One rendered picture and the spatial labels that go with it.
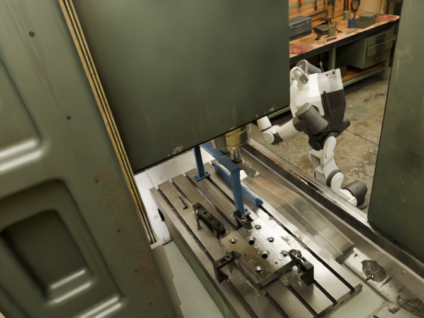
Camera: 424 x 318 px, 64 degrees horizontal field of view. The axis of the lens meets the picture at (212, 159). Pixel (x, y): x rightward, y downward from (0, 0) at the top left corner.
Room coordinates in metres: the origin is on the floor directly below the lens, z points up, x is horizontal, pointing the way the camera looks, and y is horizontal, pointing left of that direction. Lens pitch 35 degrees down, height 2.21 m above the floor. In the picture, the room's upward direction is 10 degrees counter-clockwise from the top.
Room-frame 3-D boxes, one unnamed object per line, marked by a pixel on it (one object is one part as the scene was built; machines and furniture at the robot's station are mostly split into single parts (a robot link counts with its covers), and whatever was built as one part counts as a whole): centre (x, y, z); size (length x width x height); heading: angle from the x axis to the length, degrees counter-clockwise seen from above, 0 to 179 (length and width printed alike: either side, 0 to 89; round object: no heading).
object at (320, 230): (1.48, -0.37, 0.70); 0.90 x 0.30 x 0.16; 24
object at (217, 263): (0.97, 0.01, 0.97); 0.13 x 0.03 x 0.15; 114
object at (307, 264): (0.90, -0.29, 0.97); 0.13 x 0.03 x 0.15; 24
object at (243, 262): (1.01, -0.13, 0.96); 0.29 x 0.23 x 0.05; 24
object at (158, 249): (0.95, 0.32, 1.16); 0.48 x 0.05 x 0.51; 24
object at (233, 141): (1.13, -0.09, 1.56); 0.16 x 0.16 x 0.12
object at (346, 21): (4.23, -1.58, 0.71); 2.21 x 0.95 x 1.43; 113
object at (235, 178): (1.32, -0.10, 1.05); 0.10 x 0.05 x 0.30; 114
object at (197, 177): (1.72, 0.08, 1.05); 0.10 x 0.05 x 0.30; 114
